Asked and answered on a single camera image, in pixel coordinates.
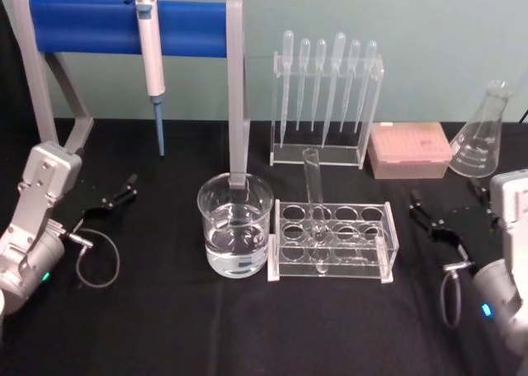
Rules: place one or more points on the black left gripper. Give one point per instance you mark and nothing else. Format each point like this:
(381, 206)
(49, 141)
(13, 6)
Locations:
(78, 209)

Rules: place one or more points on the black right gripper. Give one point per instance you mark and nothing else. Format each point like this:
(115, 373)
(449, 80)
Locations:
(470, 236)

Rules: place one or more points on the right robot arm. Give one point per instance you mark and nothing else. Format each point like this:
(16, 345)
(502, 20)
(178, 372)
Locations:
(509, 244)

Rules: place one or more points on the glass conical flask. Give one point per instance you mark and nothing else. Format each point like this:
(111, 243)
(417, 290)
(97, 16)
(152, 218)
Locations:
(478, 145)

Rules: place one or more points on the pink pipette tip box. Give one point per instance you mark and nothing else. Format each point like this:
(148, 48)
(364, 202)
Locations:
(408, 149)

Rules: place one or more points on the clear acrylic test tube rack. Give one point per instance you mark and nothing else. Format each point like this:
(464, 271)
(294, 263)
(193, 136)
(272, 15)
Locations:
(371, 264)

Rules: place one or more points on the clear acrylic pipette rack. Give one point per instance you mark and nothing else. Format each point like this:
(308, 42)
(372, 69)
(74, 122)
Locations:
(367, 116)

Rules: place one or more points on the glass beaker with water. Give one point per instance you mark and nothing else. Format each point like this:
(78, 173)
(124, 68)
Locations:
(235, 244)

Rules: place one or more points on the glass test tube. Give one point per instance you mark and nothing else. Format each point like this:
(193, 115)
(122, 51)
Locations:
(314, 186)

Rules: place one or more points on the black table cloth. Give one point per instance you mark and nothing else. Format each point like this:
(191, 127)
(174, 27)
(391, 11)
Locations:
(165, 330)

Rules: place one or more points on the white and blue micropipette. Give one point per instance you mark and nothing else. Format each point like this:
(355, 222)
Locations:
(149, 54)

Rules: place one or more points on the grey stand with blue bar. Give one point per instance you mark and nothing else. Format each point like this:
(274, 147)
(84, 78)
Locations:
(86, 23)

